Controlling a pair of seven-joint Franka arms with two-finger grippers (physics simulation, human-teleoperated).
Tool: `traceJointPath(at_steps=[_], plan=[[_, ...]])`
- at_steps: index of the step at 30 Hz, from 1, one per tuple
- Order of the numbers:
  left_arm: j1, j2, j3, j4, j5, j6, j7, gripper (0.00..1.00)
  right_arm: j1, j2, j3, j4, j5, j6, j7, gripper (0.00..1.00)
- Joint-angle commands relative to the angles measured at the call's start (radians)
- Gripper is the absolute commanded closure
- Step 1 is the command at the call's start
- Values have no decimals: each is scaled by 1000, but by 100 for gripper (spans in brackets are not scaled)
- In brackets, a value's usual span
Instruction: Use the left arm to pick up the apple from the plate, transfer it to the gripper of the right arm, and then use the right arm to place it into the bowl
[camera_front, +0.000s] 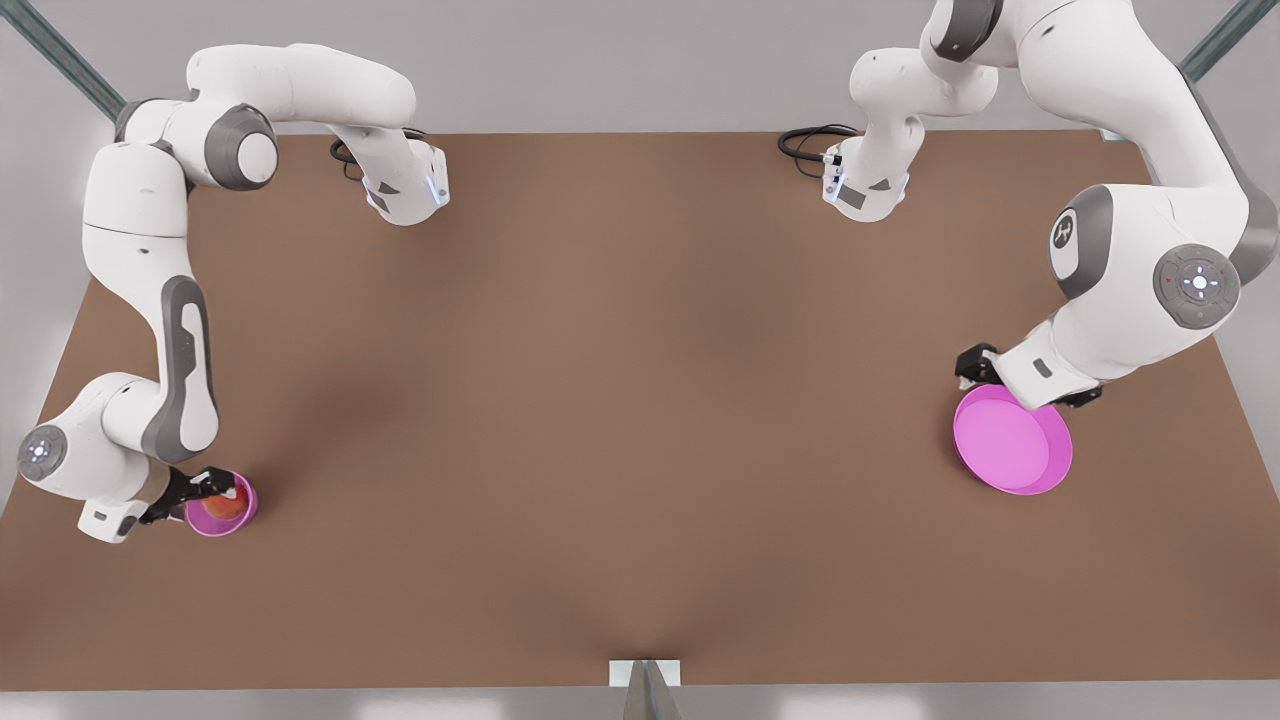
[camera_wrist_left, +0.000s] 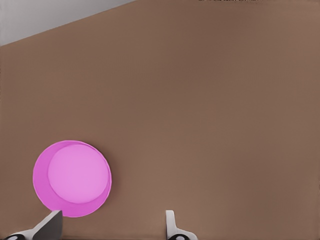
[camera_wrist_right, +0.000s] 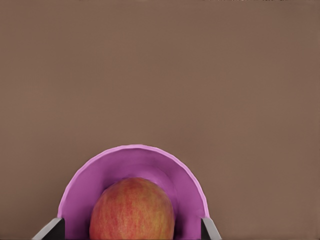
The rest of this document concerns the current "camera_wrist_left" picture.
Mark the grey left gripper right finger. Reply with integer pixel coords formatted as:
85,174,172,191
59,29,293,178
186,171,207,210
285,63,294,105
165,209,199,240

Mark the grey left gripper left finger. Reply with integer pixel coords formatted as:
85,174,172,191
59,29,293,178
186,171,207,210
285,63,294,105
3,209,63,240

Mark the pink bowl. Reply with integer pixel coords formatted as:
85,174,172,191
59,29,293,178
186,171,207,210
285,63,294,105
32,139,112,218

